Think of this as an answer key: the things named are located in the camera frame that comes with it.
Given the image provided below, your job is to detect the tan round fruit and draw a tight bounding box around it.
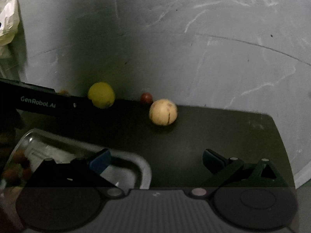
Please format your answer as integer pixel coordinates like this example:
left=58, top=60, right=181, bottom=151
left=149, top=99, right=178, bottom=126

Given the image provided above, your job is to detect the black table mat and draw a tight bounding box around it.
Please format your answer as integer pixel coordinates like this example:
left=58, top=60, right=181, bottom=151
left=22, top=99, right=294, bottom=188

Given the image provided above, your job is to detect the orange red small fruit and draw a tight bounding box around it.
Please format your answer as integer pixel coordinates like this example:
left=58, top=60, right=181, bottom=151
left=3, top=168, right=19, bottom=180

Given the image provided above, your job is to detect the orange kumquat near mango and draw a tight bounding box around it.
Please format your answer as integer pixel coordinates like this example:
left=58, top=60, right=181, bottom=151
left=58, top=90, right=70, bottom=96

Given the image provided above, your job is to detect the white plastic bag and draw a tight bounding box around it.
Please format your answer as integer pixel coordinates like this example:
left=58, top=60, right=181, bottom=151
left=0, top=0, right=20, bottom=59

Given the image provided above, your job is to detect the yellow lemon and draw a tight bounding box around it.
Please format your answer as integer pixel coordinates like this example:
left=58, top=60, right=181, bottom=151
left=87, top=82, right=115, bottom=108

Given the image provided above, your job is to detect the red cherry tomato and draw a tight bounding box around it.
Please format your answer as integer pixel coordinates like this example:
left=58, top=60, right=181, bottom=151
left=140, top=92, right=153, bottom=104

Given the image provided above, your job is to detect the silver metal tray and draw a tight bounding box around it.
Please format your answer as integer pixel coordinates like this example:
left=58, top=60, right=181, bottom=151
left=5, top=129, right=152, bottom=191

